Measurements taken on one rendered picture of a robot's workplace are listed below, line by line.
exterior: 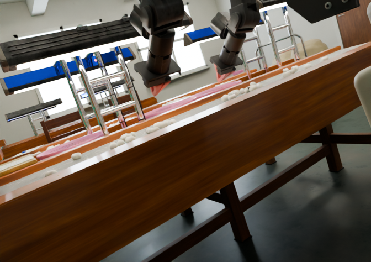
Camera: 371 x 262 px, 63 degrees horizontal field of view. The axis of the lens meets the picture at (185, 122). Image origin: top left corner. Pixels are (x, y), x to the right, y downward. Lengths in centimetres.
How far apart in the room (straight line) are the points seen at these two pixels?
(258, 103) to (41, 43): 62
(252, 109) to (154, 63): 29
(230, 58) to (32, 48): 58
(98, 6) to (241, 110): 591
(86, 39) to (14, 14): 532
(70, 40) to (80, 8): 552
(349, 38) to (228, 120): 518
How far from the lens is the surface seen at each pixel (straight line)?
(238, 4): 94
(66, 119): 338
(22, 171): 104
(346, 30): 588
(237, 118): 80
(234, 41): 96
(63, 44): 96
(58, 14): 636
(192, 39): 181
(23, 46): 96
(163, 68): 73
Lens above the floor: 87
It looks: 8 degrees down
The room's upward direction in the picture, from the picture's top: 18 degrees counter-clockwise
